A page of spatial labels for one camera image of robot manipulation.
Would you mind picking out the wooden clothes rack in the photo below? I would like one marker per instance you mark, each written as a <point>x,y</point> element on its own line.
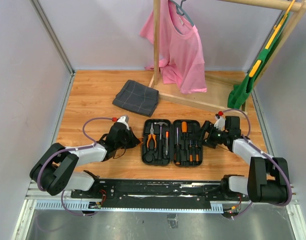
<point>221,82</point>

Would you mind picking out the pink t-shirt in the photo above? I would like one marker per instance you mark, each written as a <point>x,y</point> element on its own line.
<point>180,48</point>

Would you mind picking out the orange utility knife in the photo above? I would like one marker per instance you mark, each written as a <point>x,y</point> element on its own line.
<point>166,143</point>

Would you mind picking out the orange handled pliers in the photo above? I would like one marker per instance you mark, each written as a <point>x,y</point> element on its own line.
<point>151,138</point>

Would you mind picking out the grey folded cloth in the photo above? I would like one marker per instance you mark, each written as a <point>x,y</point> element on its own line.
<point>137,98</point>

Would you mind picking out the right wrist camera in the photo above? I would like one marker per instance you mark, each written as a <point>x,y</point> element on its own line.
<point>220,123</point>

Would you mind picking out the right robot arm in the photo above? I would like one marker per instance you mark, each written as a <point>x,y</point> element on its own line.
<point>268,176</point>

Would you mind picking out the claw hammer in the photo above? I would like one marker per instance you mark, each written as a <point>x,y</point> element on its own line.
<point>160,142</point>

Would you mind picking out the green garment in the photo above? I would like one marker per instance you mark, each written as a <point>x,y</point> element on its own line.
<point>241,92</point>

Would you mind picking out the black handled nut driver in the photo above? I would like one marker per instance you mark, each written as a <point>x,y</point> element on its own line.
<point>177,154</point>

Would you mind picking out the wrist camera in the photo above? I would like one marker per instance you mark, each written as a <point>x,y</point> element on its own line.
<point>220,123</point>
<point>123,120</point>

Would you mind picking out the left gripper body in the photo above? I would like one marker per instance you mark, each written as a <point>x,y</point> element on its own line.
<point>128,142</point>

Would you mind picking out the orange black screwdriver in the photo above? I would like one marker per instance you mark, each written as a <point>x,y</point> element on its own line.
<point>184,129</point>

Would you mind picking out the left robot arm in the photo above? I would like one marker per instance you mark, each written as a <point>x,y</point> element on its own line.
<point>54,172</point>

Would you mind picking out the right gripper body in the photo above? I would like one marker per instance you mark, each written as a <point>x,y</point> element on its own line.
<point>216,136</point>

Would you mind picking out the black plastic tool case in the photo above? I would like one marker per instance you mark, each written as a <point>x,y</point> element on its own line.
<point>150,156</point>

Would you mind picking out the teal clothes hanger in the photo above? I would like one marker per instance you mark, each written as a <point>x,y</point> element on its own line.
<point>184,15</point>

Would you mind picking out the yellow clothes hanger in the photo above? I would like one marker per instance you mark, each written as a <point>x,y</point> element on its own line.
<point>276,33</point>

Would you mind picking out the small black screwdriver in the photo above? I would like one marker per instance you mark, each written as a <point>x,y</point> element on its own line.
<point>190,151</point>
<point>196,152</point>

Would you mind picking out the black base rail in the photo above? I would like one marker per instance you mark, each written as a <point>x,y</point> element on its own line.
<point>160,195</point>

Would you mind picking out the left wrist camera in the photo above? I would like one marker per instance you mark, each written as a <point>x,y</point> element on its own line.
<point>123,120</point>

